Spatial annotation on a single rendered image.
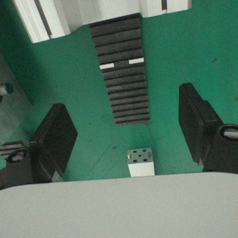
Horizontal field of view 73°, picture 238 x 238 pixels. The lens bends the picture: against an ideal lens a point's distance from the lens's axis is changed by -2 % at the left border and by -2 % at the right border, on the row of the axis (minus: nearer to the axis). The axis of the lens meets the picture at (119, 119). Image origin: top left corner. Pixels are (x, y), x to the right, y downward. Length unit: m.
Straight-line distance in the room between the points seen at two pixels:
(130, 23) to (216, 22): 0.09
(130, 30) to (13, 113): 0.17
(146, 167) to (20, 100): 0.21
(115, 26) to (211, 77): 0.13
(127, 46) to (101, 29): 0.03
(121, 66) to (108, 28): 0.04
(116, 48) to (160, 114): 0.11
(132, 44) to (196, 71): 0.08
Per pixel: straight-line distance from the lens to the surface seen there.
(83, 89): 0.23
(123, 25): 0.19
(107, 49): 0.19
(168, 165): 0.33
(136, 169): 0.28
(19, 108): 0.25
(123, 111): 0.23
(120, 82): 0.21
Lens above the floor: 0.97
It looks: 52 degrees down
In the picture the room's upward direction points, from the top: 176 degrees counter-clockwise
